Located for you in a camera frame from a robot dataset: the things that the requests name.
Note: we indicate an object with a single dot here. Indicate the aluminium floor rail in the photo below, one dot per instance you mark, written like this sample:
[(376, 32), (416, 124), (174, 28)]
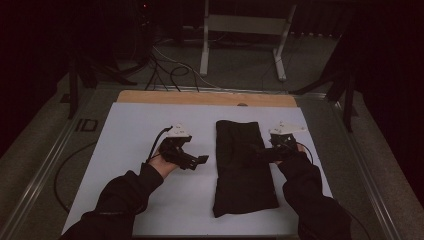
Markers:
[(370, 180), (216, 89), (40, 173)]

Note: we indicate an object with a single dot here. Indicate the dark equipment rack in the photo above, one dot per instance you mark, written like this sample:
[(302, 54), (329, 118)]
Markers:
[(143, 30)]

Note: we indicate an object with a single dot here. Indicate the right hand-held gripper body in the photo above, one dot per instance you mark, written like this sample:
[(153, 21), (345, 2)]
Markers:
[(283, 136)]

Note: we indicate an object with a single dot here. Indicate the white metal stand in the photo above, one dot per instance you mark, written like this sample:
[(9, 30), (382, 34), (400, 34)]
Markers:
[(243, 25)]

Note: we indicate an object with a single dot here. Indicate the black stand with angled legs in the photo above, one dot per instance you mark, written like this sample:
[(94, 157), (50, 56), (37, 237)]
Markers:
[(343, 83)]

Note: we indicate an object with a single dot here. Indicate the white table sheet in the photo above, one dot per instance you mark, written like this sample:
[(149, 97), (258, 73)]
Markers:
[(160, 200)]

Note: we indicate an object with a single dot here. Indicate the person's right hand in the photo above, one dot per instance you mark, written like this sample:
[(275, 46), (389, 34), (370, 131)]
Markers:
[(301, 149)]

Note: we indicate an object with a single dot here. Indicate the black shorts with teal print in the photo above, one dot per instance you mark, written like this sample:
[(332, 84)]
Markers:
[(243, 173)]

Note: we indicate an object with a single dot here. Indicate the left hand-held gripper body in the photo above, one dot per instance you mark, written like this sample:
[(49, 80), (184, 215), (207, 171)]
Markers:
[(175, 143)]

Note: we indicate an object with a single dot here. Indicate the black tripod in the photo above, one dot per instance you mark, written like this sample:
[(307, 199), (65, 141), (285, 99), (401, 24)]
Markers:
[(83, 76)]

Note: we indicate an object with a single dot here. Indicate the person's left hand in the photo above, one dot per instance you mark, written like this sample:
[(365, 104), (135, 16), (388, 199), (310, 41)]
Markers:
[(163, 166)]

